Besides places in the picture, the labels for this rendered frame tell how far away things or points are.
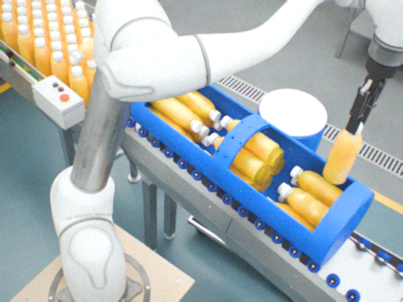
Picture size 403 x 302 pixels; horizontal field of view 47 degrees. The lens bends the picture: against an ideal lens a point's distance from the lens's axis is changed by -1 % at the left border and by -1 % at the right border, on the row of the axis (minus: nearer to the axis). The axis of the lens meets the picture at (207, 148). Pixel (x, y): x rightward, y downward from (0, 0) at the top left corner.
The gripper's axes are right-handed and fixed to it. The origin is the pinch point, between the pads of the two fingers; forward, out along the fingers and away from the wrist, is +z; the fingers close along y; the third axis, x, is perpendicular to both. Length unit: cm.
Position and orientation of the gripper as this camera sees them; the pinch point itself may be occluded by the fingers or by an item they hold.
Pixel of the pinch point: (358, 119)
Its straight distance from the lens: 130.6
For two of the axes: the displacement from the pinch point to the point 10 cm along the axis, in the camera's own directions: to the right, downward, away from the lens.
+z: -0.8, 6.7, 7.4
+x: -7.3, -5.5, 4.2
